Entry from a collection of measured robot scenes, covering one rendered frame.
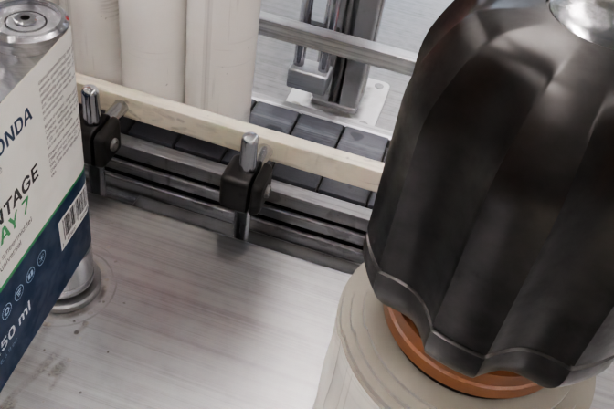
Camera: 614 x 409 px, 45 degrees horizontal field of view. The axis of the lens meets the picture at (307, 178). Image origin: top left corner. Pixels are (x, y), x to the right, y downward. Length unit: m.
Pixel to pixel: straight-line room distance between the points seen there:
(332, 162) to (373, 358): 0.31
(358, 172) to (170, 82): 0.16
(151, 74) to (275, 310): 0.20
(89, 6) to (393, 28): 0.39
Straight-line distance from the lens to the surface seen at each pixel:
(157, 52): 0.55
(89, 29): 0.58
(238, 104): 0.56
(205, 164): 0.56
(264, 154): 0.52
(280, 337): 0.46
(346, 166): 0.52
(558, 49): 0.16
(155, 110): 0.56
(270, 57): 0.77
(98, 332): 0.46
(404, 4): 0.91
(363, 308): 0.24
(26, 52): 0.35
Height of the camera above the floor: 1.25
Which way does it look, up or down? 42 degrees down
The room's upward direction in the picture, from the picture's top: 10 degrees clockwise
